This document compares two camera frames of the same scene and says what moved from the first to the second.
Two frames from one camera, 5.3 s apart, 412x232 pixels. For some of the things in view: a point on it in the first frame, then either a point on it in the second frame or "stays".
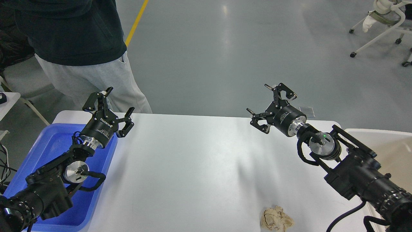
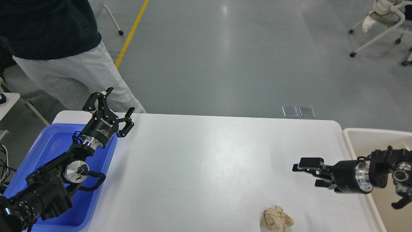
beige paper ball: x=275 y=218 stays
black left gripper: x=99 y=131 stays
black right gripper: x=285 y=119 to x=350 y=176
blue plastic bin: x=56 y=139 stays
